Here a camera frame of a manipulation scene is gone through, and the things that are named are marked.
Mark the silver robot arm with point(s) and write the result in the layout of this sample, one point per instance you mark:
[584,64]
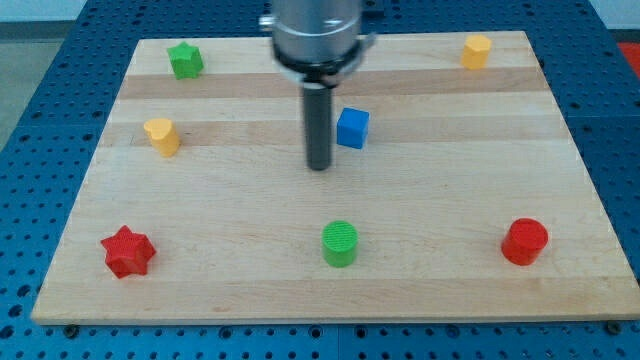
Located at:
[317,44]

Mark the red cylinder block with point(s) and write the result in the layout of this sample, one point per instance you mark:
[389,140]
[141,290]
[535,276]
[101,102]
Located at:
[524,241]

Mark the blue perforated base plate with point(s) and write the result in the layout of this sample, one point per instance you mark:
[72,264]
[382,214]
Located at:
[45,160]

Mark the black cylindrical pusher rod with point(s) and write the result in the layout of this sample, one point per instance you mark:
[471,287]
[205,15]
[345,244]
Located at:
[317,117]

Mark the green star block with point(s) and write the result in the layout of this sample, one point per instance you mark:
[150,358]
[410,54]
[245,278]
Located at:
[185,60]

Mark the yellow hexagon block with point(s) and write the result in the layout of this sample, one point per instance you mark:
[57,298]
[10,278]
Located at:
[475,52]

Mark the green cylinder block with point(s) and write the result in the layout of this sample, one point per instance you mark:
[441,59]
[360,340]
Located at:
[339,243]

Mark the blue cube block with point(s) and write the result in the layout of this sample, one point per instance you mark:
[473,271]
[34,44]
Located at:
[352,128]

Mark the wooden board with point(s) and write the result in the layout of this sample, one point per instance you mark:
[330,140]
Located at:
[453,157]

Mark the yellow heart block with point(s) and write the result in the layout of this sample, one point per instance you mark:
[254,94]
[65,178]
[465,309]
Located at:
[163,136]

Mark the red star block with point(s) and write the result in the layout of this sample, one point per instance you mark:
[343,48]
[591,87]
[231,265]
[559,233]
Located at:
[128,253]

